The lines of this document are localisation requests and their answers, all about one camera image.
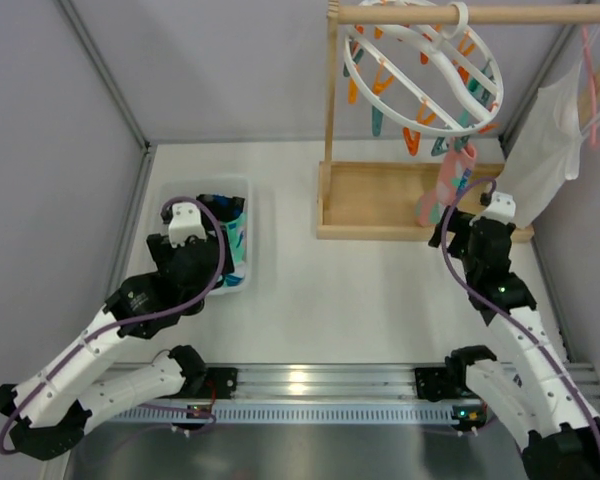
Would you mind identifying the teal sock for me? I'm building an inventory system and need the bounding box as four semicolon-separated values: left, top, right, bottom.
221;212;248;288

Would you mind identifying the white cloth garment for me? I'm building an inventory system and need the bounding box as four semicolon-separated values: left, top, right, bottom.
497;62;583;228

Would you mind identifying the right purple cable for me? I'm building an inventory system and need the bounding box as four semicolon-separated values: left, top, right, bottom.
439;177;600;480

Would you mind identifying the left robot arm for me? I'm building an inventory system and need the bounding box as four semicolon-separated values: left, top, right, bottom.
0;233;231;461

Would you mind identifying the wooden clothes rack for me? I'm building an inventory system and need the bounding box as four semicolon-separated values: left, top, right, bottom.
316;1;600;241

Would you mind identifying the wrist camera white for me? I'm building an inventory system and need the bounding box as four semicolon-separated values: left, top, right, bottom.
161;200;207;248
479;191;516;224

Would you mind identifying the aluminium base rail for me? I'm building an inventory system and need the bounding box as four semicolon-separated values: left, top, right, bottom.
59;362;600;401

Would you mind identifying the purple cable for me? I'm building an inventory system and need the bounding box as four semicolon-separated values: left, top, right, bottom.
0;197;229;456
439;177;600;480

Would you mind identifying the black sock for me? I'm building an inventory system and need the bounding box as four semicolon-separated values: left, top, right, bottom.
196;194;246;223

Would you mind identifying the white round clip hanger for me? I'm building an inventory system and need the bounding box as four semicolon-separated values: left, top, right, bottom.
340;1;504;137

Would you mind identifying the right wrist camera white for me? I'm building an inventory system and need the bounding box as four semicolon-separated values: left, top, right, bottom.
479;191;516;224

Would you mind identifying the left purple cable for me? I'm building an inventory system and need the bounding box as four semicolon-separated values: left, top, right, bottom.
0;197;229;456

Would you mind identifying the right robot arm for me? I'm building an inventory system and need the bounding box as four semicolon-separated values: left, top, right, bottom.
429;207;600;479

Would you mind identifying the pink sock rear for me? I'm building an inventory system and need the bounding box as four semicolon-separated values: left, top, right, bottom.
415;143;477;227

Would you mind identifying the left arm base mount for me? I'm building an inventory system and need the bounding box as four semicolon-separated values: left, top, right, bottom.
197;367;239;400

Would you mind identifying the grey slotted cable duct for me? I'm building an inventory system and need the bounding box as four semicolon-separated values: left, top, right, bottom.
104;403;491;426

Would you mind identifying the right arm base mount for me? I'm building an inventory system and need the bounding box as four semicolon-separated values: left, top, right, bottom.
414;367;456;402

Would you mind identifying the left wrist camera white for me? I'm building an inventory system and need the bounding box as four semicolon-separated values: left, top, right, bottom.
161;200;207;248

